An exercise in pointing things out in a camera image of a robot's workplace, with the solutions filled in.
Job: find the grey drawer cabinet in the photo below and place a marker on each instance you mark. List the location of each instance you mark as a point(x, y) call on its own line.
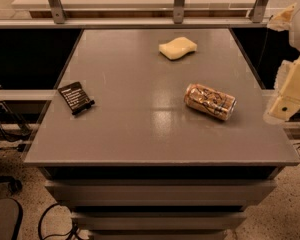
point(141, 164)

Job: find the right metal bracket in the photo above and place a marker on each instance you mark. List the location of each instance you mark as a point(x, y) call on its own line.
point(257, 13)

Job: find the orange soda can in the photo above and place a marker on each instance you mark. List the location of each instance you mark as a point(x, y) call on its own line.
point(210, 101)

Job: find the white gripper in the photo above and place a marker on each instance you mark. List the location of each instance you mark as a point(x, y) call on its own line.
point(287, 80)

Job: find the left metal bracket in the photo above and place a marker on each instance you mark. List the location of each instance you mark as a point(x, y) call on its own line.
point(57, 11)

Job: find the metal bracket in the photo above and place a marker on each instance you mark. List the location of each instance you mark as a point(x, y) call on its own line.
point(257, 13)
point(57, 11)
point(178, 11)

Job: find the black snack packet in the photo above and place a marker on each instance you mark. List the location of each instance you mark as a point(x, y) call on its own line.
point(76, 98)

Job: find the yellow sponge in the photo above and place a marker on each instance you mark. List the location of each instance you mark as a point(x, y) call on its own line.
point(177, 48)

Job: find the middle metal bracket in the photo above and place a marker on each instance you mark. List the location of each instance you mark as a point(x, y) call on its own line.
point(178, 11)

